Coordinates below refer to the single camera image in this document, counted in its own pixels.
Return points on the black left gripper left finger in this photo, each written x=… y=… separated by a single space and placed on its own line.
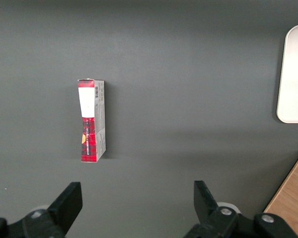
x=64 y=205

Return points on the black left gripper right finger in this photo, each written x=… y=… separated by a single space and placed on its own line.
x=208 y=205

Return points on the white plastic tray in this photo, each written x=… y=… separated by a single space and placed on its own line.
x=294 y=74

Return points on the light wooden board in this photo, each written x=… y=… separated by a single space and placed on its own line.
x=291 y=193

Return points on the red plaid cardboard box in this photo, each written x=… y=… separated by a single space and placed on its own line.
x=92 y=120

